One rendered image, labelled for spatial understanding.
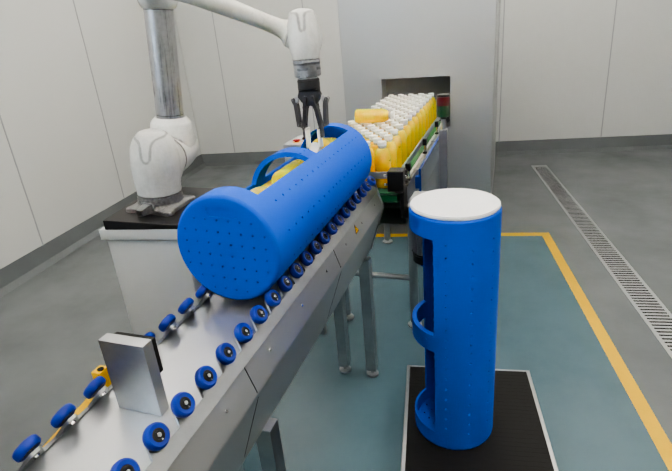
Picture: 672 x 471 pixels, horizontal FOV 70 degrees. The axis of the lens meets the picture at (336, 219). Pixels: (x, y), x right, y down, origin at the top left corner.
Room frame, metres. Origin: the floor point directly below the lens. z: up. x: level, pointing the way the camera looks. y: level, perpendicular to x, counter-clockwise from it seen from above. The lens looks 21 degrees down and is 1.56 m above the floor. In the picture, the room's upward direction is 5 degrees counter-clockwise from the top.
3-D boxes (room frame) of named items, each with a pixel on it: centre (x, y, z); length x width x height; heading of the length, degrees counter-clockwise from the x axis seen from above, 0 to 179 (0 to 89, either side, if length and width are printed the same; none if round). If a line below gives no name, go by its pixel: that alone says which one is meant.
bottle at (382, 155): (2.06, -0.23, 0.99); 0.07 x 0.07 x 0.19
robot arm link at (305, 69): (1.66, 0.05, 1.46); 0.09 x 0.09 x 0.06
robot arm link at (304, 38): (1.68, 0.05, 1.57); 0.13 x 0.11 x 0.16; 177
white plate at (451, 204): (1.42, -0.38, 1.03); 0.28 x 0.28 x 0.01
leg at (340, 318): (1.96, 0.02, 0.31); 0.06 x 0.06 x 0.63; 70
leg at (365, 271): (1.91, -0.11, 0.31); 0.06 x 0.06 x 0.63; 70
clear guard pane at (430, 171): (2.49, -0.54, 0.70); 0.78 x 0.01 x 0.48; 160
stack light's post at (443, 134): (2.23, -0.54, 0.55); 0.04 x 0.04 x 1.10; 70
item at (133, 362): (0.74, 0.39, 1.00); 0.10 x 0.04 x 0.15; 70
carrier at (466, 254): (1.42, -0.38, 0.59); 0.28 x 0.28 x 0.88
